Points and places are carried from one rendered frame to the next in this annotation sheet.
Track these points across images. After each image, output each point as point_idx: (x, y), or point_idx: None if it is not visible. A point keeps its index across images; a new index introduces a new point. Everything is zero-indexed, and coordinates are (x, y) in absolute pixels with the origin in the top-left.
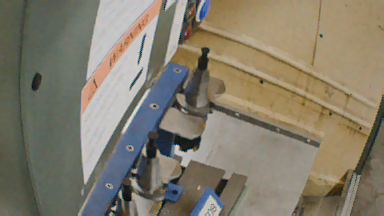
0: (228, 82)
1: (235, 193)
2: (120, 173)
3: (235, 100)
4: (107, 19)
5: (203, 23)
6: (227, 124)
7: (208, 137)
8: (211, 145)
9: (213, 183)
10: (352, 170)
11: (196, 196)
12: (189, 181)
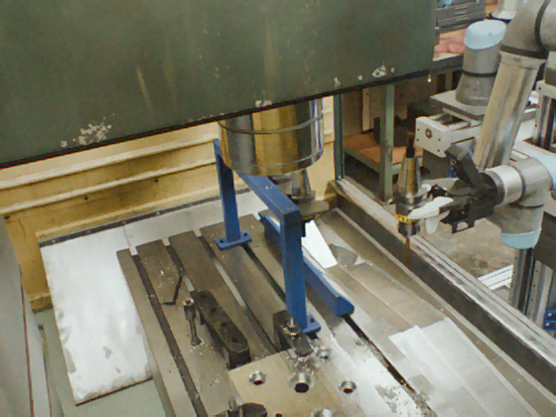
0: (205, 180)
1: (275, 217)
2: (265, 179)
3: (213, 188)
4: None
5: (175, 143)
6: (217, 206)
7: (214, 217)
8: (219, 220)
9: (255, 220)
10: (333, 180)
11: (257, 230)
12: (242, 227)
